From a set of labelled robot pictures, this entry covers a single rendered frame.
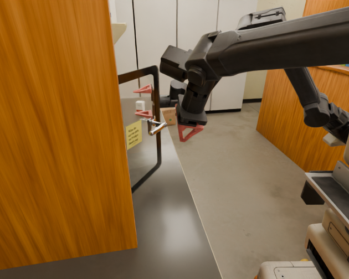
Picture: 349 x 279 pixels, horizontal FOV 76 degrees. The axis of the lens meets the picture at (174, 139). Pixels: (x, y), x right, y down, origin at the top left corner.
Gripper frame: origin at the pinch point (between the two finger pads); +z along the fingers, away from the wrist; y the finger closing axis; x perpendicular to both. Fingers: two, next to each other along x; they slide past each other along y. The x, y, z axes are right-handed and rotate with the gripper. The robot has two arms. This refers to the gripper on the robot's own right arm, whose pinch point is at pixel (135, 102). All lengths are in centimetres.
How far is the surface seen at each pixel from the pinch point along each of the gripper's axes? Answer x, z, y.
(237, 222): -24, -78, -121
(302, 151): -91, -184, -103
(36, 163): 49, 21, 6
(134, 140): 29.0, 1.2, -1.6
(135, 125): 27.6, 0.3, 2.9
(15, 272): 51, 34, -25
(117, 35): 39.8, 2.6, 29.7
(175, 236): 48, -9, -25
